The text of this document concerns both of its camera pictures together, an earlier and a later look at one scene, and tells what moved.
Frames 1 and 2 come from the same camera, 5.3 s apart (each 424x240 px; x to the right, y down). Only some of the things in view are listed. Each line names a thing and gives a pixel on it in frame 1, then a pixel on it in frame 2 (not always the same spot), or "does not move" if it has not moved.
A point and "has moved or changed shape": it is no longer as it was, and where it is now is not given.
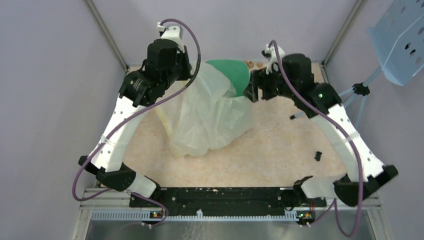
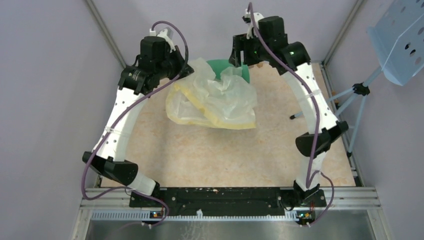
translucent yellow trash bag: (206, 115) has moved or changed shape
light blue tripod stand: (359, 89) does not move
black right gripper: (258, 78) -> (241, 43)
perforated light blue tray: (397, 32) does not move
